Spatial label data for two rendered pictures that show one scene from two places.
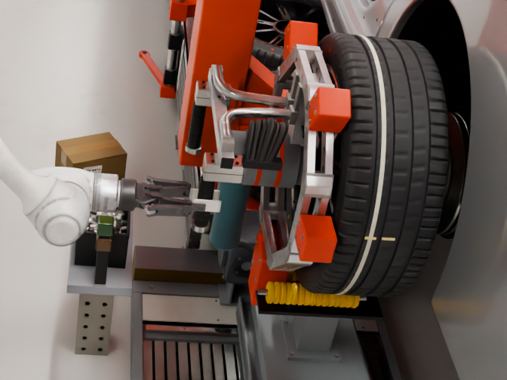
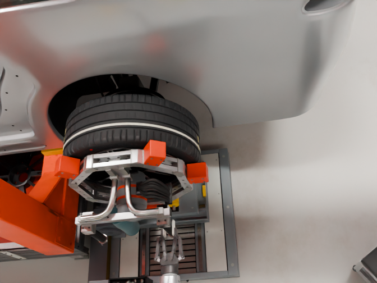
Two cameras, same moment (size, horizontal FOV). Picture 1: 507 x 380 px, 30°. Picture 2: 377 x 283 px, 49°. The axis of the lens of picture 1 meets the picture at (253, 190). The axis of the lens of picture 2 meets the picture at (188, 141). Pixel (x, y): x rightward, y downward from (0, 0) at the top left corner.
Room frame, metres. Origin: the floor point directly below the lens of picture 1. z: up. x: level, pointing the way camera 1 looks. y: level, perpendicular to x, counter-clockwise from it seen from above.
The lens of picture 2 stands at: (1.28, 0.50, 2.59)
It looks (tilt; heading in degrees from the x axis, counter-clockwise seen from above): 61 degrees down; 302
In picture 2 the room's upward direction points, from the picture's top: 24 degrees counter-clockwise
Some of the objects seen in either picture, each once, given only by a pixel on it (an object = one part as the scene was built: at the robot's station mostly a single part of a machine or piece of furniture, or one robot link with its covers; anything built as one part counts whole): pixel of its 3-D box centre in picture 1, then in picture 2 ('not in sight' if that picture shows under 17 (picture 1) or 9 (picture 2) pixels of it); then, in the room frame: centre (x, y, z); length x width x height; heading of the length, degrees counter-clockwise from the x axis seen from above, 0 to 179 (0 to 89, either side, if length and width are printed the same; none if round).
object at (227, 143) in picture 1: (262, 115); (140, 191); (1.90, 0.01, 1.03); 0.19 x 0.18 x 0.11; 102
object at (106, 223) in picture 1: (105, 225); not in sight; (1.87, 0.35, 0.64); 0.04 x 0.04 x 0.04; 12
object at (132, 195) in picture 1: (138, 195); (169, 264); (1.77, 0.26, 0.83); 0.09 x 0.08 x 0.07; 102
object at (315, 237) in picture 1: (314, 238); (197, 173); (1.71, -0.16, 0.85); 0.09 x 0.08 x 0.07; 12
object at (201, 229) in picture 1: (204, 200); (169, 228); (1.80, 0.11, 0.83); 0.04 x 0.04 x 0.16
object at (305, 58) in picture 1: (293, 160); (132, 181); (2.02, -0.09, 0.85); 0.54 x 0.07 x 0.54; 12
